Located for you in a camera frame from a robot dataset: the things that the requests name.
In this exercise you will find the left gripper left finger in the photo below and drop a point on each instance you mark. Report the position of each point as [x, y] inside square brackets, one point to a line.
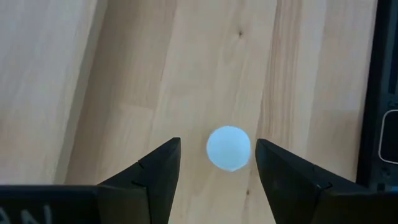
[155, 186]

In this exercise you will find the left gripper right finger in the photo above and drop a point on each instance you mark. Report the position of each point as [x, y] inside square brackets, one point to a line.
[289, 193]

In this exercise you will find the small green medicine bottle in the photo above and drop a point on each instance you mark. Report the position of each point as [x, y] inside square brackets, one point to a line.
[228, 147]

